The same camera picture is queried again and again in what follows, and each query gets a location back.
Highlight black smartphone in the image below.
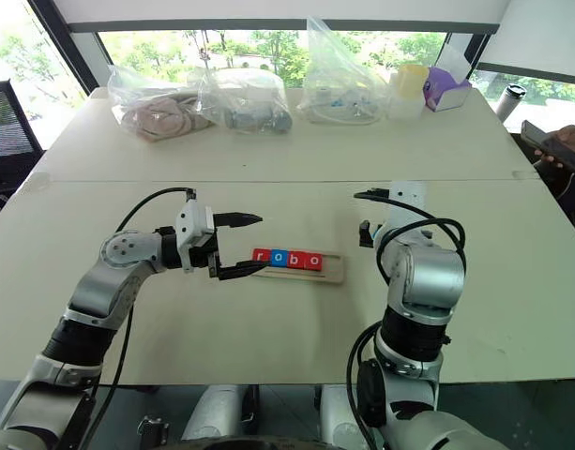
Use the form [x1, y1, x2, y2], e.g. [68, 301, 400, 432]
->
[520, 119, 575, 173]

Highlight plastic bag of grey items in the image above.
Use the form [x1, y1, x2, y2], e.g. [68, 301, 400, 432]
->
[195, 67, 294, 137]

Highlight black mesh office chair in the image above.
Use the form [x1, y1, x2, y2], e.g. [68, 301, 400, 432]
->
[0, 79, 45, 212]

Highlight white tissue sheet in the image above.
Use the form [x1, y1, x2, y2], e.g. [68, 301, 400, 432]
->
[435, 44, 471, 81]

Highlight person's dark clothed body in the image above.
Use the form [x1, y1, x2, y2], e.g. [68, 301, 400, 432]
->
[544, 161, 575, 229]

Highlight yellow plastic cup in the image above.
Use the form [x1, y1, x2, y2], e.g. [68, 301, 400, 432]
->
[397, 64, 430, 99]

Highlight grey window blind rail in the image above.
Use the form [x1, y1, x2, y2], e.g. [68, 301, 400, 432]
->
[66, 18, 499, 35]

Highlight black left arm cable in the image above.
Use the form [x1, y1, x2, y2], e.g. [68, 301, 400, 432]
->
[78, 187, 198, 450]

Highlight tumbler with black lid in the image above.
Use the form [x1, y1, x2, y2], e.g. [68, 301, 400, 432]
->
[493, 82, 527, 123]

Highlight person's bare hand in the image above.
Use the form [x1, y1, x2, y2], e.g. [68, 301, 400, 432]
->
[533, 125, 575, 171]

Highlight black window post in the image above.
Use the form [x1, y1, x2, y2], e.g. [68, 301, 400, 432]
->
[26, 0, 111, 98]

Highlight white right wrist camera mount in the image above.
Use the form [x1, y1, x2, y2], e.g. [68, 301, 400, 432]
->
[387, 180, 430, 226]

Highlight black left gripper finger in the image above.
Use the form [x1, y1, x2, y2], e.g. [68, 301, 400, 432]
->
[213, 211, 264, 231]
[218, 260, 270, 282]

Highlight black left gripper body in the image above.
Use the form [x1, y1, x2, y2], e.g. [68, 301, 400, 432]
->
[191, 232, 221, 280]

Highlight clear white plastic container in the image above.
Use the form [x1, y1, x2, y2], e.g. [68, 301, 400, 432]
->
[386, 74, 424, 121]

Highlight purple tissue box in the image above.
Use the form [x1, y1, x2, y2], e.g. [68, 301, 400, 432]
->
[422, 67, 473, 113]

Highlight wooden letter tray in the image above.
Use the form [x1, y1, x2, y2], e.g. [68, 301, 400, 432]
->
[251, 250, 348, 286]

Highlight silver rounded robot leg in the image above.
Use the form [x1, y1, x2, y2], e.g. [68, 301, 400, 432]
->
[317, 384, 368, 450]
[181, 384, 250, 442]

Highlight plastic bag of pink items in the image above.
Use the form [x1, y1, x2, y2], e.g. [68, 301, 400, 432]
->
[107, 65, 218, 144]

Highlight plastic bag of white items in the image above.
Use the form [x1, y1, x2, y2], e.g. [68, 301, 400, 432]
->
[295, 16, 389, 127]

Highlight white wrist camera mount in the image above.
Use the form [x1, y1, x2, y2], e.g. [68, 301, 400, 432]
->
[174, 201, 216, 274]
[387, 180, 430, 226]

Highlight black metal bracket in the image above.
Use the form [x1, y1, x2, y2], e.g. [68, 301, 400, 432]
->
[137, 415, 171, 446]

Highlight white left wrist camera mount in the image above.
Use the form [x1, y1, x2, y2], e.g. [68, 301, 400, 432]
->
[174, 201, 216, 274]

